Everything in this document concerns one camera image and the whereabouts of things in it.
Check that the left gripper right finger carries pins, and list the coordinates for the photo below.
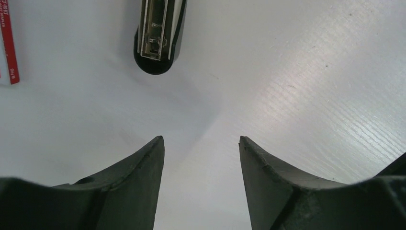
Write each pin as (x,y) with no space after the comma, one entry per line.
(283,197)

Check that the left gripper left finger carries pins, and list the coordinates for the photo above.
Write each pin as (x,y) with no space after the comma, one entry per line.
(123,196)

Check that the black and beige stapler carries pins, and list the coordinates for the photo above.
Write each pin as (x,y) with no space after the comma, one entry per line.
(159,33)

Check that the red white staple box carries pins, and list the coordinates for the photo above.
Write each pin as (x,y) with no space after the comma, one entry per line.
(9,73)

